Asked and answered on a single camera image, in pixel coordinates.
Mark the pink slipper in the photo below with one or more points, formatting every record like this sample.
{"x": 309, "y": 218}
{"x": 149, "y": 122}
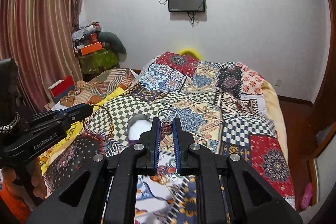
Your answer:
{"x": 307, "y": 196}

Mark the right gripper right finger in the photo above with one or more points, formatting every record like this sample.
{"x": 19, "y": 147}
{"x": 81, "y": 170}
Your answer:
{"x": 184, "y": 162}

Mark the dark green cushion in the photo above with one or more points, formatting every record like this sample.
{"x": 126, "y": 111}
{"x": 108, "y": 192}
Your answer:
{"x": 111, "y": 41}

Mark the striped red curtain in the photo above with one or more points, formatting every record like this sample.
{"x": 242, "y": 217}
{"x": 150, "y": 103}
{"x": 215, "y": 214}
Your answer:
{"x": 37, "y": 34}

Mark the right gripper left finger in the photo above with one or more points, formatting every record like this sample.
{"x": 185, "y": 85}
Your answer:
{"x": 149, "y": 159}

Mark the red white box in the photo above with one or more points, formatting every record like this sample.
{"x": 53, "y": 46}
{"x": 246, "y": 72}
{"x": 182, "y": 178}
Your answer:
{"x": 61, "y": 86}

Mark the small red box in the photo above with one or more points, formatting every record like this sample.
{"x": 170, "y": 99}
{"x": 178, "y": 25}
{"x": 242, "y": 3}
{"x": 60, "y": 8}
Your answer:
{"x": 93, "y": 38}

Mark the white plush toy pile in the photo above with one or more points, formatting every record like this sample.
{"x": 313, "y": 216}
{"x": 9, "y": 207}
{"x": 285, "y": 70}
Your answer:
{"x": 93, "y": 27}

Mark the patchwork patterned bedspread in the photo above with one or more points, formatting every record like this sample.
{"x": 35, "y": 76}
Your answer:
{"x": 227, "y": 107}

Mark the yellow pillow behind bed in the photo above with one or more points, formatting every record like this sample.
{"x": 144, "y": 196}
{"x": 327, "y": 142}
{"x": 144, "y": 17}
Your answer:
{"x": 191, "y": 53}

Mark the heart-shaped jewelry tin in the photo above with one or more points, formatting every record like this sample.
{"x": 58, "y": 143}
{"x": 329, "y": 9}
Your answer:
{"x": 137, "y": 124}

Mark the wooden door frame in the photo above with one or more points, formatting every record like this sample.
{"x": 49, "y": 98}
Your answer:
{"x": 323, "y": 113}

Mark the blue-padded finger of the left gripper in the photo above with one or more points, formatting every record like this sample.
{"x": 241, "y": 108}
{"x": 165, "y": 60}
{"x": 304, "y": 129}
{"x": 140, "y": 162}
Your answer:
{"x": 78, "y": 112}

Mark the orange sleeve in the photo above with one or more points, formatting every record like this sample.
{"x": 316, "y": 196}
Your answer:
{"x": 16, "y": 205}

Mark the orange shoe box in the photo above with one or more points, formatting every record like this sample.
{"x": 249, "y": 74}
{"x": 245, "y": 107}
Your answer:
{"x": 85, "y": 50}

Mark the striped brown orange blanket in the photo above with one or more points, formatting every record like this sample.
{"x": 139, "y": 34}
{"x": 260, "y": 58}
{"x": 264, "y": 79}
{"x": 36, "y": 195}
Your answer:
{"x": 98, "y": 88}

